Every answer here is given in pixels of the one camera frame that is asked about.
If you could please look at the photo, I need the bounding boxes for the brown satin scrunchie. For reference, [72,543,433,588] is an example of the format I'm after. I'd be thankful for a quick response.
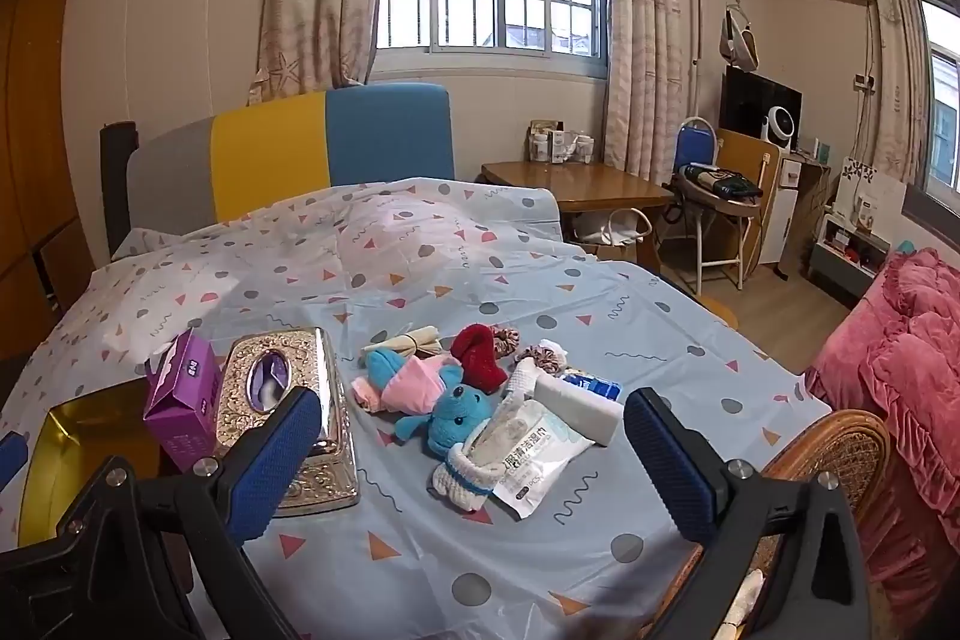
[491,325,521,359]

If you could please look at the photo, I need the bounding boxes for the patterned light blue tablecloth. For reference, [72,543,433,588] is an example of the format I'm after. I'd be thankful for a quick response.
[2,179,825,638]

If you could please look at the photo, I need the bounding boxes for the bottles on side table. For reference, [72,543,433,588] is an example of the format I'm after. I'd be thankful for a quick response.
[526,120,594,164]

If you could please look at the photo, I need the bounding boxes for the blue tempo tissue pack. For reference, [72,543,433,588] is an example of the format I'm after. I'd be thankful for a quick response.
[562,369,623,401]

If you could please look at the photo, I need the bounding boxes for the small white fan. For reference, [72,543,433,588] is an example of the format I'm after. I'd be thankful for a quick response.
[761,106,796,149]

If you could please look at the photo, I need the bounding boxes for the black television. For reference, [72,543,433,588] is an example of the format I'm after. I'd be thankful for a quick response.
[719,65,802,149]

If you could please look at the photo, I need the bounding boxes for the red christmas sock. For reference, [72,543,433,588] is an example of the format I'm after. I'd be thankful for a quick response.
[451,323,508,395]

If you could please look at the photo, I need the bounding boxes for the beige mesh cloth roll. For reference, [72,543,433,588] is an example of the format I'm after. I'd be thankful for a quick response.
[361,325,443,357]

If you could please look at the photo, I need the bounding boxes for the ornate gold tissue box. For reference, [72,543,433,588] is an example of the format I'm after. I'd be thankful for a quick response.
[215,328,359,516]

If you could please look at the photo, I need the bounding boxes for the purple cardboard box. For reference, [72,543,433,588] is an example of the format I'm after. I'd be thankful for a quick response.
[143,330,221,471]

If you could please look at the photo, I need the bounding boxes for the low shelf unit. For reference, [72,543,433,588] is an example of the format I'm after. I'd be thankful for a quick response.
[809,211,890,299]

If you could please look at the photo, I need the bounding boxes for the white work glove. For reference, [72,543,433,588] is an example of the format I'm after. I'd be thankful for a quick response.
[431,419,523,513]

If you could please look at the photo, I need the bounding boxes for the wicker chair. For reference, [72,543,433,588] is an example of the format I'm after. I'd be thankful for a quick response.
[641,411,890,638]

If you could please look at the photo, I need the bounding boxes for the far right curtain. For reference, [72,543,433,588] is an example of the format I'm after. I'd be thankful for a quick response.
[867,0,931,184]

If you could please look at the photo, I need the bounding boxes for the white foam pad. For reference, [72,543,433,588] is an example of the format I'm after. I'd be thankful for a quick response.
[534,374,623,447]

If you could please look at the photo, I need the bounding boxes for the gold metal tray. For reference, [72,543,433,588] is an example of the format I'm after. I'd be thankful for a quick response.
[18,378,161,548]

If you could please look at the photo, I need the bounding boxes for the wooden side table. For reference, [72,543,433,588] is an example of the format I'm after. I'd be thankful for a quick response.
[477,163,674,275]

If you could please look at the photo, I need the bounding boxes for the white waffle cloth roll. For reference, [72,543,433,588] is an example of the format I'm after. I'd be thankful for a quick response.
[503,359,550,398]

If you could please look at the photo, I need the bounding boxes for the wooden wardrobe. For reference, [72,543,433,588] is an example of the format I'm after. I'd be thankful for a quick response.
[2,0,93,386]

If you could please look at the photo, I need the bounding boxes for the right patterned curtain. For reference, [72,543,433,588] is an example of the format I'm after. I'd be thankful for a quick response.
[604,0,683,185]

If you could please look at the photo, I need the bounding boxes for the white tote bag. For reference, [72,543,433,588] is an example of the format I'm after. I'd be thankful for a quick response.
[573,208,654,247]

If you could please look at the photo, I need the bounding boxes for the white wet wipes pack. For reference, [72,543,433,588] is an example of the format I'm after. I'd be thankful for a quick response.
[470,395,594,520]

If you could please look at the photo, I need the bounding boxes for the blue plush toy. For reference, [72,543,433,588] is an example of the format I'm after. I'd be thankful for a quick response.
[394,364,493,459]

